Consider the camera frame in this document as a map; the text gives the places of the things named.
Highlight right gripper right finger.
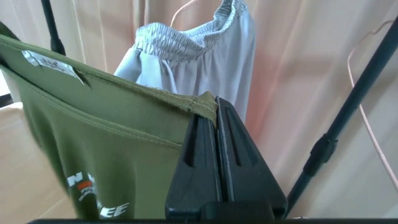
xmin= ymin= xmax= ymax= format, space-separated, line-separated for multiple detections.
xmin=214 ymin=96 xmax=289 ymax=219

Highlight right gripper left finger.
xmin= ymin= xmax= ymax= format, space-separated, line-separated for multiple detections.
xmin=164 ymin=113 xmax=223 ymax=220

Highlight green garment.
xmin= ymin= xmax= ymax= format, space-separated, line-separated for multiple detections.
xmin=0 ymin=21 xmax=219 ymax=220

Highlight pale grey shorts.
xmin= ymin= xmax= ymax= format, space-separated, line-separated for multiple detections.
xmin=113 ymin=0 xmax=257 ymax=123

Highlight black clothes rack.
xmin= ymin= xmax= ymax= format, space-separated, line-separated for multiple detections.
xmin=39 ymin=0 xmax=398 ymax=218

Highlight beige curtain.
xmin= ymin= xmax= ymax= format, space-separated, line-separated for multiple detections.
xmin=0 ymin=0 xmax=398 ymax=218

